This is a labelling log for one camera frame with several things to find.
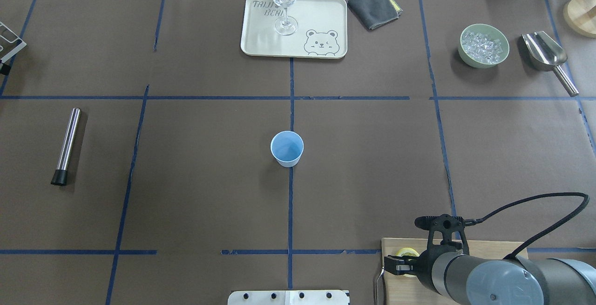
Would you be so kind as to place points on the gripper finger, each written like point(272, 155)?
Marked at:
point(397, 270)
point(395, 260)

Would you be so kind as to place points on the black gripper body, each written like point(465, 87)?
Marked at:
point(423, 266)

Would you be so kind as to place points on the lemon slice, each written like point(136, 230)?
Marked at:
point(406, 251)

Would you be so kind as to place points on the steel muddler black tip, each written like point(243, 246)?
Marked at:
point(60, 176)

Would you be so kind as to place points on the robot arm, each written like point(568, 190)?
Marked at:
point(449, 275)

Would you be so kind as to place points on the blue paper cup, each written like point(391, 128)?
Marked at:
point(287, 148)

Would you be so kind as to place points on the wooden cutting board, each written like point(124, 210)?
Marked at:
point(402, 290)

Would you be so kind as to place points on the green bowl of ice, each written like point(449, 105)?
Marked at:
point(483, 46)

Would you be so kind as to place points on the steel ice scoop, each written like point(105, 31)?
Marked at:
point(547, 55)

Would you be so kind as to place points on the grey folded cloth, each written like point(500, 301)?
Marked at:
point(375, 13)

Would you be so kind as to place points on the round wooden stand base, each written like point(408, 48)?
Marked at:
point(580, 15)

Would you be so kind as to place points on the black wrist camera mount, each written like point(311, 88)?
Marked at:
point(451, 229)

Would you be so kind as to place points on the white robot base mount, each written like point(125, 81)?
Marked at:
point(290, 297)

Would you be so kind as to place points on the white wire cup rack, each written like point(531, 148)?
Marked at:
point(10, 45)

